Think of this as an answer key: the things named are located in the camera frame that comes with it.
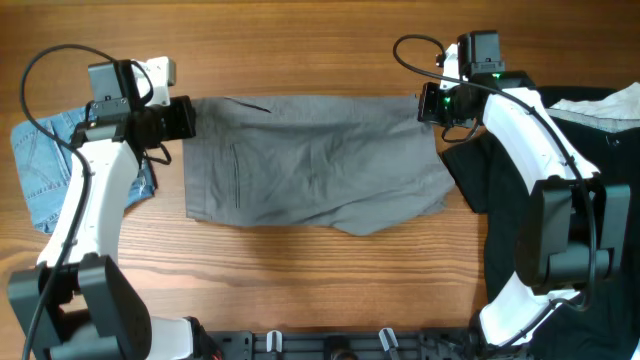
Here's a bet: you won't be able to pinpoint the grey shorts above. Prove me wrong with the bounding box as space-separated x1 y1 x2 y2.
183 96 454 236

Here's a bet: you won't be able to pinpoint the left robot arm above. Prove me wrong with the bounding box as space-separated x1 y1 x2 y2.
8 57 207 359

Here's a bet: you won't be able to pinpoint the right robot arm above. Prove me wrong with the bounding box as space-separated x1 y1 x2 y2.
418 30 630 358

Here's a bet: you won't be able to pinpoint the dark garment at back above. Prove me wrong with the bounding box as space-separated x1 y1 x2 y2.
537 86 617 108

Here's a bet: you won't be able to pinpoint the folded blue denim shorts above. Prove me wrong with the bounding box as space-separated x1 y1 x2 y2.
10 107 157 234

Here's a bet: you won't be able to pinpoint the white garment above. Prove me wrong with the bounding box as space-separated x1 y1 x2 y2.
547 82 639 133

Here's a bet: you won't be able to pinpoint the black garment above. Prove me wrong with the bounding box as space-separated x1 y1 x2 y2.
443 111 639 359

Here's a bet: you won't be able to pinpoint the right black cable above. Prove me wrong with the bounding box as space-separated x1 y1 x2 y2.
392 34 599 312

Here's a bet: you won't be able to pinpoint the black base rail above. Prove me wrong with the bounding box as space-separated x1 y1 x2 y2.
209 328 475 360

